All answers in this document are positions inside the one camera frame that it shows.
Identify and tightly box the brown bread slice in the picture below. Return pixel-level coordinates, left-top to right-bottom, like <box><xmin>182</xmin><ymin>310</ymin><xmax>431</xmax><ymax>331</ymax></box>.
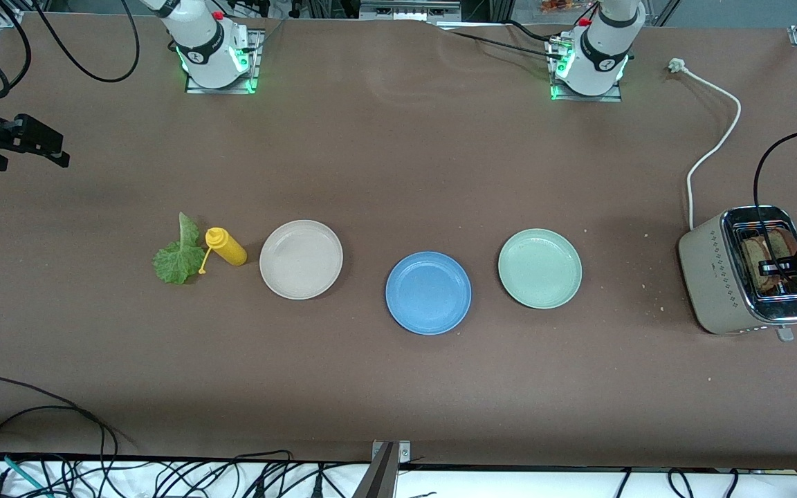
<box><xmin>744</xmin><ymin>237</ymin><xmax>780</xmax><ymax>291</ymax></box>

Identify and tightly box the green lettuce leaf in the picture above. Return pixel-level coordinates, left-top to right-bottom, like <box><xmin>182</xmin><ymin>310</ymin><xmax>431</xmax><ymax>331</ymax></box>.
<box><xmin>152</xmin><ymin>212</ymin><xmax>207</xmax><ymax>285</ymax></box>

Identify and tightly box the pale green round plate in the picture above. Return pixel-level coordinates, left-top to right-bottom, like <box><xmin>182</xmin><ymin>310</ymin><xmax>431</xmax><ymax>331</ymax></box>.
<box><xmin>498</xmin><ymin>228</ymin><xmax>583</xmax><ymax>309</ymax></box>

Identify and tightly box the beige round plate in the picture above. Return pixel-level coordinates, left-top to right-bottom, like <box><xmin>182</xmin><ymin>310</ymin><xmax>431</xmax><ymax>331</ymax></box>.
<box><xmin>259</xmin><ymin>220</ymin><xmax>344</xmax><ymax>301</ymax></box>

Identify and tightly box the blue round plate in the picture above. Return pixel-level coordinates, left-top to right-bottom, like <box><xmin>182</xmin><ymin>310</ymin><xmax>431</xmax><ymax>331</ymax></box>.
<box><xmin>385</xmin><ymin>251</ymin><xmax>472</xmax><ymax>335</ymax></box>

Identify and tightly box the bread slice with dark crust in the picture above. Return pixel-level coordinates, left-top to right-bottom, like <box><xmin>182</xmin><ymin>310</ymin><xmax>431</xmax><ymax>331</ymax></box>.
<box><xmin>769</xmin><ymin>230</ymin><xmax>797</xmax><ymax>262</ymax></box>

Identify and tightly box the beige chrome toaster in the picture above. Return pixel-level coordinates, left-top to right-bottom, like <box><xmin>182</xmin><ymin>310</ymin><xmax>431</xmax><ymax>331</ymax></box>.
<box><xmin>678</xmin><ymin>205</ymin><xmax>797</xmax><ymax>342</ymax></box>

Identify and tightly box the yellow mustard squeeze bottle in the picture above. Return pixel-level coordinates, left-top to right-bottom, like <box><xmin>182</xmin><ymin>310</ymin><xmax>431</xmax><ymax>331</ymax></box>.
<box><xmin>198</xmin><ymin>227</ymin><xmax>248</xmax><ymax>275</ymax></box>

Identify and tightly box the white lower shelf board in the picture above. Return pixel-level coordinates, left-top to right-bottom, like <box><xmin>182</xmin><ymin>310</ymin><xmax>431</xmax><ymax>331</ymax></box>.
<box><xmin>0</xmin><ymin>458</ymin><xmax>797</xmax><ymax>498</ymax></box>

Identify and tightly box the grey power strip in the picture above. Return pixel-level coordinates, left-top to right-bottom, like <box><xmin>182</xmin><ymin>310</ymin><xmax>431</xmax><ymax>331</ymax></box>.
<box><xmin>359</xmin><ymin>0</ymin><xmax>463</xmax><ymax>21</ymax></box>

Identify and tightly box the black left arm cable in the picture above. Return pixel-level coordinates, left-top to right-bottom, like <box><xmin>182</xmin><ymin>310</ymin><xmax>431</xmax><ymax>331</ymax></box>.
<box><xmin>753</xmin><ymin>127</ymin><xmax>797</xmax><ymax>277</ymax></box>

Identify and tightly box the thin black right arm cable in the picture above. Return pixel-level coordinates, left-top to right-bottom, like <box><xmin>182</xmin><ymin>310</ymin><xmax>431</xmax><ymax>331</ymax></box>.
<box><xmin>30</xmin><ymin>0</ymin><xmax>140</xmax><ymax>83</ymax></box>

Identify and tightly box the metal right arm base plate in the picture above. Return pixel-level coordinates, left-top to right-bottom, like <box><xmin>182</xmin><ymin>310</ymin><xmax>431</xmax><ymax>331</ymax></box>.
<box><xmin>184</xmin><ymin>29</ymin><xmax>262</xmax><ymax>95</ymax></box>

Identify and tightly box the white toaster power cord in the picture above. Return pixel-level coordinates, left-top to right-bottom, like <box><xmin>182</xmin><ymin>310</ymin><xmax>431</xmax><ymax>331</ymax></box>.
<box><xmin>668</xmin><ymin>58</ymin><xmax>742</xmax><ymax>231</ymax></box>

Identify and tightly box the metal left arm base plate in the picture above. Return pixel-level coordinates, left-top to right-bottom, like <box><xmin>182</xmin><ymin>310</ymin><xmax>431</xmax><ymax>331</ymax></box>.
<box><xmin>547</xmin><ymin>38</ymin><xmax>624</xmax><ymax>102</ymax></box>

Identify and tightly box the teal cable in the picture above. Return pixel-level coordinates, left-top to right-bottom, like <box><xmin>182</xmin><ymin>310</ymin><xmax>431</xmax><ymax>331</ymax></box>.
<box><xmin>0</xmin><ymin>451</ymin><xmax>53</xmax><ymax>498</ymax></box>

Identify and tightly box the black base power cable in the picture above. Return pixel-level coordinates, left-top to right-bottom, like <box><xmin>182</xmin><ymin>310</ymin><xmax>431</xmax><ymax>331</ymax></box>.
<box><xmin>437</xmin><ymin>19</ymin><xmax>565</xmax><ymax>59</ymax></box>

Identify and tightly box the aluminium profile post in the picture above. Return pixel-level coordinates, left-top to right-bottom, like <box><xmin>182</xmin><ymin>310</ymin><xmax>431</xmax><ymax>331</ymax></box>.
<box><xmin>354</xmin><ymin>441</ymin><xmax>413</xmax><ymax>498</ymax></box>

